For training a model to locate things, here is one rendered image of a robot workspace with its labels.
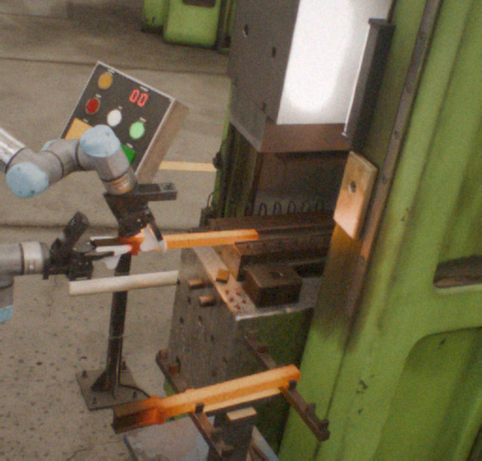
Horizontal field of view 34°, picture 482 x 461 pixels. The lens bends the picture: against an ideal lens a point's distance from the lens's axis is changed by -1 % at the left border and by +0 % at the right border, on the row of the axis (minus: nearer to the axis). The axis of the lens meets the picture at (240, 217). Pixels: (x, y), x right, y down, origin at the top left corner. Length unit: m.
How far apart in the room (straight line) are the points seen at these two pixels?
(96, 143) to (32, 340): 1.60
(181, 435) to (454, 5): 1.09
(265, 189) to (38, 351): 1.31
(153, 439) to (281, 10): 0.98
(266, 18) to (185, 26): 4.94
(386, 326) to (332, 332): 0.20
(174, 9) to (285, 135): 4.90
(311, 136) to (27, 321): 1.77
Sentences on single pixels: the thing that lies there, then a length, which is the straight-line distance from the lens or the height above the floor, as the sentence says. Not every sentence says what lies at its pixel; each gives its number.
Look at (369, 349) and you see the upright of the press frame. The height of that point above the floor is 0.98.
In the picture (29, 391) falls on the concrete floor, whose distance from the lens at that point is 3.01.
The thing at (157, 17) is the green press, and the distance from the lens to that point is 7.00.
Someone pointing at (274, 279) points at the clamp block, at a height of 0.98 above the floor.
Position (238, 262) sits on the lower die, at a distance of 1.99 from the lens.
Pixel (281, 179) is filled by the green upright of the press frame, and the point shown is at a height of 1.05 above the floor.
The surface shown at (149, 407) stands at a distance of 1.51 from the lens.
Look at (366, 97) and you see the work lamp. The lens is 1.67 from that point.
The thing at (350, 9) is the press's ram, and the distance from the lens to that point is 1.75.
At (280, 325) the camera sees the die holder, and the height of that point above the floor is 0.87.
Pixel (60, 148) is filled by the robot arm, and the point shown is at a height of 1.25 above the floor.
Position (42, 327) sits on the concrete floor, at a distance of 3.29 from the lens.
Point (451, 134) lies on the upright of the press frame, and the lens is 1.56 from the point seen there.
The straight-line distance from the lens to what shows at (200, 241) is 1.98.
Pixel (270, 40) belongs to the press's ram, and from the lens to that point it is 1.80.
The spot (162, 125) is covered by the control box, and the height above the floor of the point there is 1.13.
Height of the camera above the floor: 2.02
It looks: 29 degrees down
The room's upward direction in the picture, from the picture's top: 10 degrees clockwise
